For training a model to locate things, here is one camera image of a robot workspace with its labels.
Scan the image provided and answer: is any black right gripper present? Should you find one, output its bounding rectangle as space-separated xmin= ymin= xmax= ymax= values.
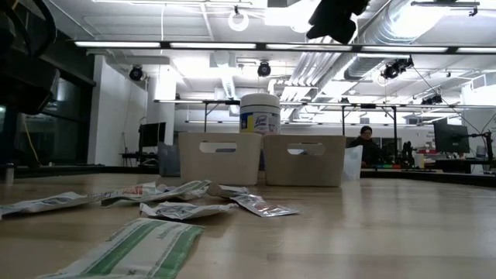
xmin=305 ymin=0 xmax=369 ymax=44

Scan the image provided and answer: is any black overhead rig beam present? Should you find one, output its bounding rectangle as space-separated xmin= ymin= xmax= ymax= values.
xmin=73 ymin=38 xmax=496 ymax=55

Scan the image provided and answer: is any disinfectant wipes canister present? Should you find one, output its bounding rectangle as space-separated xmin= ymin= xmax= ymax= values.
xmin=239 ymin=92 xmax=281 ymax=136

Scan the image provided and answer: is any person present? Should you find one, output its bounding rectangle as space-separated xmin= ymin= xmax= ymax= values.
xmin=346 ymin=125 xmax=383 ymax=168

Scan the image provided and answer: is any clear plastic container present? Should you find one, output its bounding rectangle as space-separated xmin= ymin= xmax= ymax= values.
xmin=343 ymin=145 xmax=365 ymax=181

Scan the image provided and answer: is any grey plastic bin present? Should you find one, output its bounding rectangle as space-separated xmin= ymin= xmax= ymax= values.
xmin=263 ymin=133 xmax=347 ymax=188

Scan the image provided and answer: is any black monitor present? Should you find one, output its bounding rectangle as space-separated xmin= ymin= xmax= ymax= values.
xmin=138 ymin=121 xmax=167 ymax=149
xmin=432 ymin=122 xmax=471 ymax=154

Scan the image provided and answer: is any white plastic bin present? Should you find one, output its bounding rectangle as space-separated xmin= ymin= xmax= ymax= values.
xmin=177 ymin=132 xmax=263 ymax=186

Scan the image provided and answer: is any dark background workbench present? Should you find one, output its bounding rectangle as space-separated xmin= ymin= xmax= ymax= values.
xmin=433 ymin=157 xmax=496 ymax=174

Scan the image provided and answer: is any dark background desk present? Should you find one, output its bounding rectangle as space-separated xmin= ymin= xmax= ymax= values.
xmin=119 ymin=151 xmax=160 ymax=168

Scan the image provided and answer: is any red label wipe packet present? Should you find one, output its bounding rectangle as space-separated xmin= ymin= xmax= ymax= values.
xmin=115 ymin=182 xmax=158 ymax=197

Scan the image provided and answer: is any small grey cylinder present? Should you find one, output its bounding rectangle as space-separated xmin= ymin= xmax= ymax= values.
xmin=4 ymin=162 xmax=16 ymax=186

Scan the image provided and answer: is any white ring lamp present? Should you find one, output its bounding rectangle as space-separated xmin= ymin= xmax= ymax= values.
xmin=227 ymin=8 xmax=250 ymax=33

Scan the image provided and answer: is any black background rig frame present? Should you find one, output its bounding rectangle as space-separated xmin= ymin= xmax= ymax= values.
xmin=154 ymin=98 xmax=496 ymax=139

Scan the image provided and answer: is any yellow power cable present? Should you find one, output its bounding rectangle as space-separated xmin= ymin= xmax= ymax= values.
xmin=22 ymin=114 xmax=42 ymax=167

